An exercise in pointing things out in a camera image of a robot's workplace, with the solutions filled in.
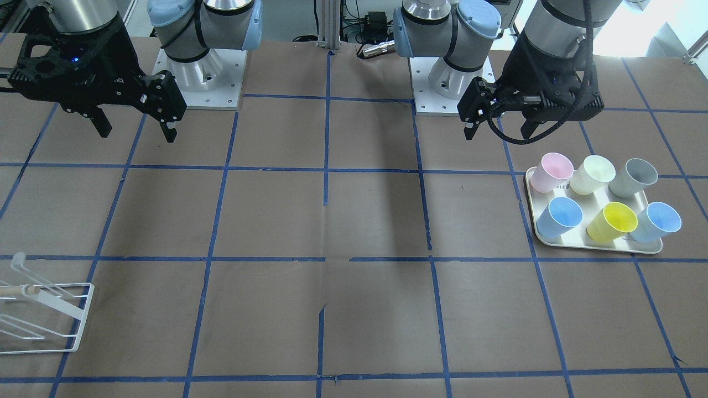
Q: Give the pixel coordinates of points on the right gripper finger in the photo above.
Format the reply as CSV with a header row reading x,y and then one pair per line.
x,y
101,122
169,130

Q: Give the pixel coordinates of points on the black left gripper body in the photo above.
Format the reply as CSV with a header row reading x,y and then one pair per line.
x,y
519,65

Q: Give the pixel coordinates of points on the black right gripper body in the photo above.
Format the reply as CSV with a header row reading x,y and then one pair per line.
x,y
113,52

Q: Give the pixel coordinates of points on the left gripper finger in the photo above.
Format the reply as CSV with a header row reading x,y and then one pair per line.
x,y
528,129
469,131

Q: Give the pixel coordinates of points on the light blue plastic cup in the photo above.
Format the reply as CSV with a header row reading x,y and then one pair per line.
x,y
657,220

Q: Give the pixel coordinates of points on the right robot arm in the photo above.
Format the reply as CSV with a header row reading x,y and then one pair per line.
x,y
188,30

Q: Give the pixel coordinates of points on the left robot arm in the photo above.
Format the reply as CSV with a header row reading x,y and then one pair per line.
x,y
462,34

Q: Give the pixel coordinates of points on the pink plastic cup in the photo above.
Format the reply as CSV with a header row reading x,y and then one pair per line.
x,y
553,170

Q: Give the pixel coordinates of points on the cream plastic cup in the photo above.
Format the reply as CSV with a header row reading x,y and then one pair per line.
x,y
594,173

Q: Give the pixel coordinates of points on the grey plastic cup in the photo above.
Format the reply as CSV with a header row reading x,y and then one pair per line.
x,y
636,175

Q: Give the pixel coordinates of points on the yellow plastic cup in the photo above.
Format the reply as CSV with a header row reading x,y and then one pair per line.
x,y
613,221

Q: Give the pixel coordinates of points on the cream plastic tray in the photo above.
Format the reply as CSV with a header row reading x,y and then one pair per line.
x,y
591,205

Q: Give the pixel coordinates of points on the white wire cup rack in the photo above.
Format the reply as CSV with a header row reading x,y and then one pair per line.
x,y
40,316

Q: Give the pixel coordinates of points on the aluminium frame post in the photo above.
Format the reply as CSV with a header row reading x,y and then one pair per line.
x,y
328,24

